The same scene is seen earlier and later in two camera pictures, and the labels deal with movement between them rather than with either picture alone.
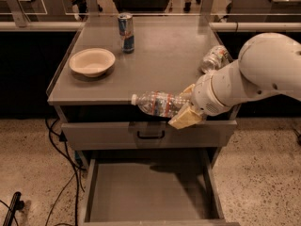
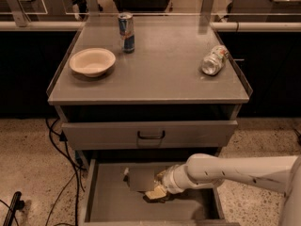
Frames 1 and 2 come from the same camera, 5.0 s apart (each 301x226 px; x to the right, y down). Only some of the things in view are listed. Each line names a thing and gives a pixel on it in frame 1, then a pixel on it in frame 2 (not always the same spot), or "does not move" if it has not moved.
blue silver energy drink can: [126, 30] does not move
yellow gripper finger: [187, 92] → [163, 172]
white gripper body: [205, 95] → [169, 180]
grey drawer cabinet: [137, 169] does not move
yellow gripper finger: [186, 117] → [157, 192]
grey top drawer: [139, 135] does not move
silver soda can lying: [215, 58] does not move
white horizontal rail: [225, 26] does not move
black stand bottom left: [16, 204] does not move
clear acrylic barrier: [150, 5] does not move
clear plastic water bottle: [160, 103] → [125, 176]
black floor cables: [58, 142] does not move
